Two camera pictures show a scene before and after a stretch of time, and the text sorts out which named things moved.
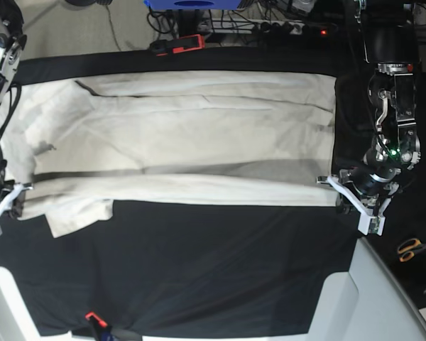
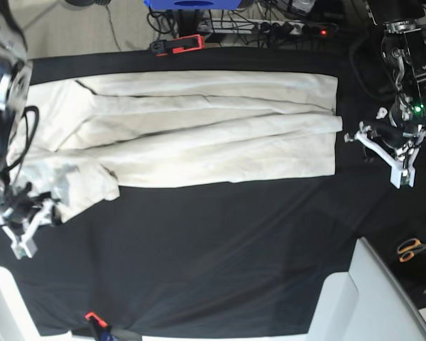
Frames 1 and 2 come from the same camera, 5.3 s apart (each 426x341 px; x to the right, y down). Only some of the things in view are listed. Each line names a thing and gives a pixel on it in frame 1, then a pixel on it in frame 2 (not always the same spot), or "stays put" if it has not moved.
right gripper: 374,190 → 402,139
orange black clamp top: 161,47 stays put
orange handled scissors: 408,248 stays put
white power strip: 251,26 stays put
